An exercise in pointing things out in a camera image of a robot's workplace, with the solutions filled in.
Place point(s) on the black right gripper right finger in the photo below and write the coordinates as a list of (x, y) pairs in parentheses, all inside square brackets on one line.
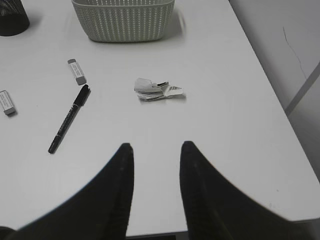
[(215, 209)]

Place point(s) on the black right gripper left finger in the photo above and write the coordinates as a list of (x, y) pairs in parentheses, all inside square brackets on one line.
[(99, 211)]

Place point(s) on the black marker pen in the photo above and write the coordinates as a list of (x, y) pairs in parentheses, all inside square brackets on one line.
[(77, 104)]

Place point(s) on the white waste paper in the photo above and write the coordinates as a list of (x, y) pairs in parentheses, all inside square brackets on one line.
[(147, 90)]

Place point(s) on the white grey eraser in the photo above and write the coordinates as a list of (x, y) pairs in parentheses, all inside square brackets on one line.
[(77, 72), (6, 103)]

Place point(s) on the pale green plastic basket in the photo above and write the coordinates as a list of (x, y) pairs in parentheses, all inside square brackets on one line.
[(124, 21)]

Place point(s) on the black mesh pen holder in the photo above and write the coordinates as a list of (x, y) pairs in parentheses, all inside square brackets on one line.
[(13, 18)]

